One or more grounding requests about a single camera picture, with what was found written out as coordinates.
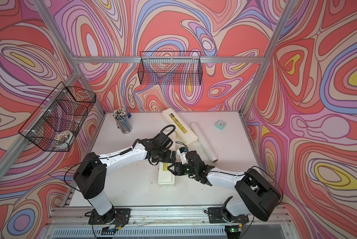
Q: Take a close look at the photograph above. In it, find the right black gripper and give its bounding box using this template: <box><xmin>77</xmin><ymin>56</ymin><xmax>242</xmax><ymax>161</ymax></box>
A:
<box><xmin>168</xmin><ymin>163</ymin><xmax>197</xmax><ymax>177</ymax></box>

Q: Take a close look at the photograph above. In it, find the cream wrap dispenser with label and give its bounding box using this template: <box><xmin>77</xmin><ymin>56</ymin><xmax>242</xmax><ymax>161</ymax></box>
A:
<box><xmin>158</xmin><ymin>162</ymin><xmax>175</xmax><ymax>187</ymax></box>

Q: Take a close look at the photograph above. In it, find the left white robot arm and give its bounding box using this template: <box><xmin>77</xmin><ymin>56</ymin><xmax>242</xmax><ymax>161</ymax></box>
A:
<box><xmin>73</xmin><ymin>132</ymin><xmax>176</xmax><ymax>225</ymax></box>

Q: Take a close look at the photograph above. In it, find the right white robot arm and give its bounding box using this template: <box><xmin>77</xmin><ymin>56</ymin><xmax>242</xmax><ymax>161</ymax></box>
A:
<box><xmin>167</xmin><ymin>150</ymin><xmax>281</xmax><ymax>222</ymax></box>

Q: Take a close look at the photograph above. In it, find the cup of pencils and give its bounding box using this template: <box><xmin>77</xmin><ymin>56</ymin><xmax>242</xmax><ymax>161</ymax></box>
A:
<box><xmin>113</xmin><ymin>108</ymin><xmax>132</xmax><ymax>133</ymax></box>

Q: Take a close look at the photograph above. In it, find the small teal box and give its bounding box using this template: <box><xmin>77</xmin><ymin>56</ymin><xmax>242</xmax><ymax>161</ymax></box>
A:
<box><xmin>215</xmin><ymin>120</ymin><xmax>226</xmax><ymax>130</ymax></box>

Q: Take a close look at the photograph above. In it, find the patterned bowl in basket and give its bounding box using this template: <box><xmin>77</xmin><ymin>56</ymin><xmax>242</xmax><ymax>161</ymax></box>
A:
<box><xmin>53</xmin><ymin>130</ymin><xmax>73</xmax><ymax>147</ymax></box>

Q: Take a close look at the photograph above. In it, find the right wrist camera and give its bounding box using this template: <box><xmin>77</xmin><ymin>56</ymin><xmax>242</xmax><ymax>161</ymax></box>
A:
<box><xmin>176</xmin><ymin>147</ymin><xmax>188</xmax><ymax>164</ymax></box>

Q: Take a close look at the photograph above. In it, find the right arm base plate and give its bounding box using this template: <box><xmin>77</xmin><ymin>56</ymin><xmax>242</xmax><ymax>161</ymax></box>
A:
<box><xmin>204</xmin><ymin>207</ymin><xmax>250</xmax><ymax>225</ymax></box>

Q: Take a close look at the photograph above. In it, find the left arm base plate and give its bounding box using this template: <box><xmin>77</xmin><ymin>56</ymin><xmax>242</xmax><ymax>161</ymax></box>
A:
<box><xmin>89</xmin><ymin>208</ymin><xmax>131</xmax><ymax>226</ymax></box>

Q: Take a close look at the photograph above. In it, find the black wire basket back wall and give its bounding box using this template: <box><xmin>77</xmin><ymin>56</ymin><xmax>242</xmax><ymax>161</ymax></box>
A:
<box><xmin>137</xmin><ymin>50</ymin><xmax>203</xmax><ymax>86</ymax></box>

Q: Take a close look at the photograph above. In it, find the black wire basket wall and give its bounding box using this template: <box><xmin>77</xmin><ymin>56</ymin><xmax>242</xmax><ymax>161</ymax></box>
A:
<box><xmin>18</xmin><ymin>82</ymin><xmax>97</xmax><ymax>152</ymax></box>
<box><xmin>137</xmin><ymin>50</ymin><xmax>203</xmax><ymax>86</ymax></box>

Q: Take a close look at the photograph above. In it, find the black wire basket left wall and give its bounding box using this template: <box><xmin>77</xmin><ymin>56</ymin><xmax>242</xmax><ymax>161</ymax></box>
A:
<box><xmin>18</xmin><ymin>82</ymin><xmax>97</xmax><ymax>152</ymax></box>

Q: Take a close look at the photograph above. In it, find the aluminium rail at front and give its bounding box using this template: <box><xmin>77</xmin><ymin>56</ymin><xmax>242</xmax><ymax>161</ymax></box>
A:
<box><xmin>41</xmin><ymin>205</ymin><xmax>299</xmax><ymax>239</ymax></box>

